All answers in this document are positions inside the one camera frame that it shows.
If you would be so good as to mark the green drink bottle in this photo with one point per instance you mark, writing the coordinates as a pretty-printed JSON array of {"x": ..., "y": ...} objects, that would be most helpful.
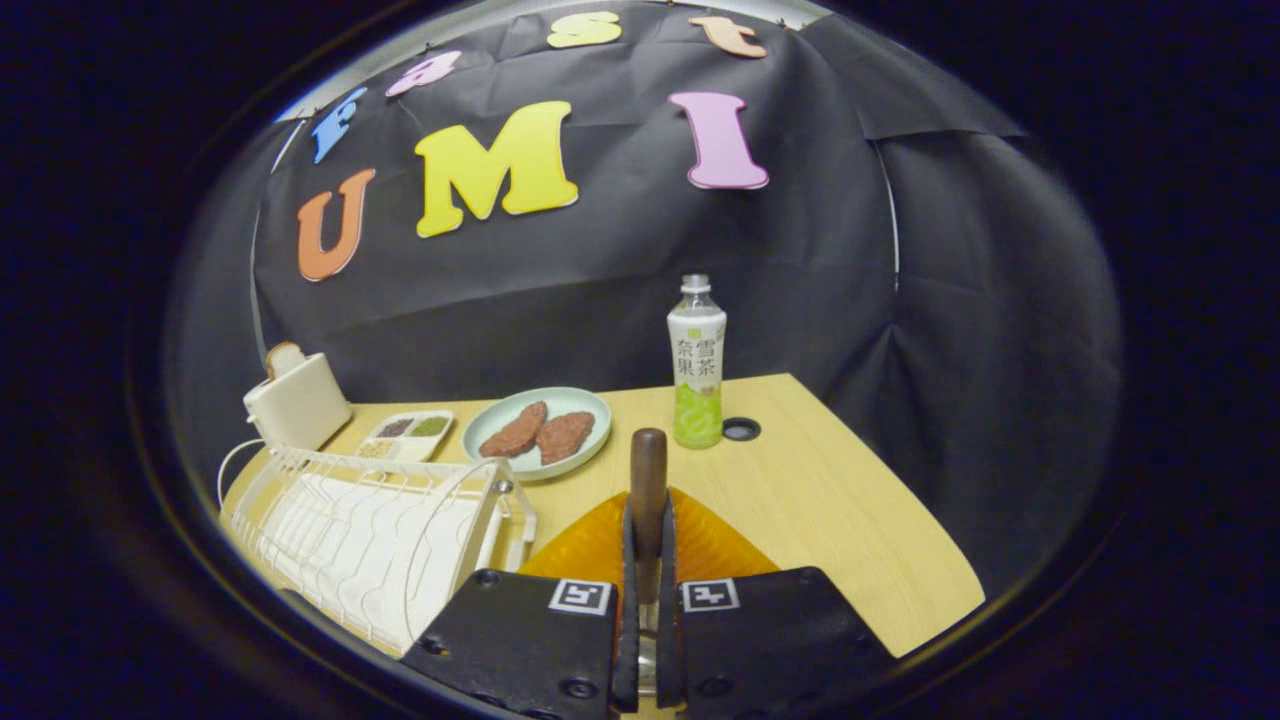
[{"x": 697, "y": 370}]

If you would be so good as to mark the pale green meat plate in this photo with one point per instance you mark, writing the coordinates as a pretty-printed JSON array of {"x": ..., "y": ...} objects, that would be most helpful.
[{"x": 500, "y": 412}]

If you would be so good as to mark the bread slice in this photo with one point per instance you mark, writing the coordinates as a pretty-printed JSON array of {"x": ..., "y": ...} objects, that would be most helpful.
[{"x": 285, "y": 358}]

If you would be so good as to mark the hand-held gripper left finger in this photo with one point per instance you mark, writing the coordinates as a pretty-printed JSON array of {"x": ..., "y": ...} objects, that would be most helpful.
[{"x": 627, "y": 640}]

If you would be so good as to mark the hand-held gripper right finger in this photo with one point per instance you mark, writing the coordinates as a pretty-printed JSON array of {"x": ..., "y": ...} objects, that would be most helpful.
[{"x": 668, "y": 640}]

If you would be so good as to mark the white toaster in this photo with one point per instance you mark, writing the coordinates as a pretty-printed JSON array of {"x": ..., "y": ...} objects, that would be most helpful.
[{"x": 300, "y": 405}]

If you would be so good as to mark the brown meat patty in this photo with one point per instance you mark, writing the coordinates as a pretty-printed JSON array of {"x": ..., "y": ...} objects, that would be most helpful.
[
  {"x": 565, "y": 436},
  {"x": 515, "y": 432}
]

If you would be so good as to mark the black backdrop cloth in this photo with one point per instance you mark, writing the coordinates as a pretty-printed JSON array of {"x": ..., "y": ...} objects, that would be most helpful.
[{"x": 600, "y": 290}]

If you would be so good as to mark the white divided tray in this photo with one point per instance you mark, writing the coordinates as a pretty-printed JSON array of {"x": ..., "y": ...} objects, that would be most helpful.
[{"x": 405, "y": 445}]

